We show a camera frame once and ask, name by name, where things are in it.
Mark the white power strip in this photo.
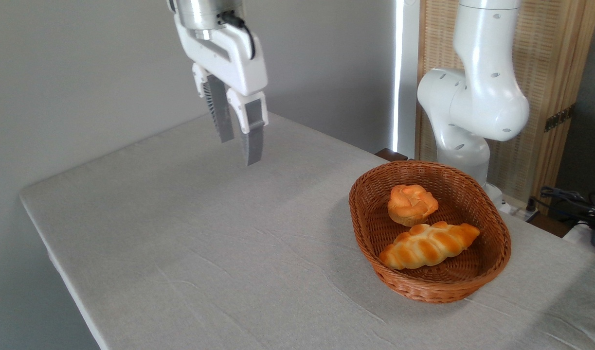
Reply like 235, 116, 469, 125
502, 200, 541, 222

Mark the wooden rattan folding screen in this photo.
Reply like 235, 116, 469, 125
416, 0, 595, 206

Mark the dark metal screen hinge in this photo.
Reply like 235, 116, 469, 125
544, 104, 576, 133

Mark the grey tablecloth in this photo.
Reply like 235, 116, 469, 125
19, 112, 595, 350

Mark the round knotted bread roll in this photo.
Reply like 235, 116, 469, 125
388, 184, 439, 227

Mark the dark brown wooden furniture corner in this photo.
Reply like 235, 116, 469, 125
375, 148, 409, 162

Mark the black cable bundle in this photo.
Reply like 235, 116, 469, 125
527, 186, 595, 229

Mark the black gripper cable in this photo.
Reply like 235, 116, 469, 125
219, 11, 256, 60

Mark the brown wicker oval basket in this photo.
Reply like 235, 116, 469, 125
348, 160, 512, 304

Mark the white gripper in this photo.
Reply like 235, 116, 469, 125
174, 15, 269, 166

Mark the long braided bread loaf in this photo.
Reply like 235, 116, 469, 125
379, 221, 481, 270

